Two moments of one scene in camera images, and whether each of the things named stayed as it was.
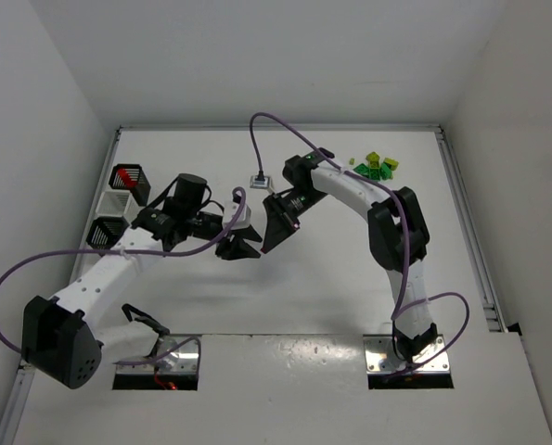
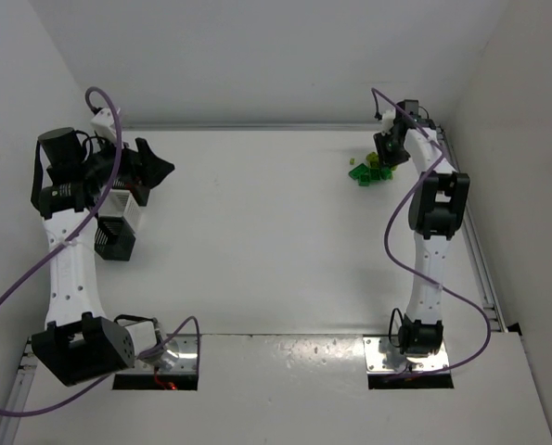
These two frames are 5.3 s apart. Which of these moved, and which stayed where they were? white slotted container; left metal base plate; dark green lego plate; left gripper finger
Moved: left gripper finger
Stayed: dark green lego plate; white slotted container; left metal base plate
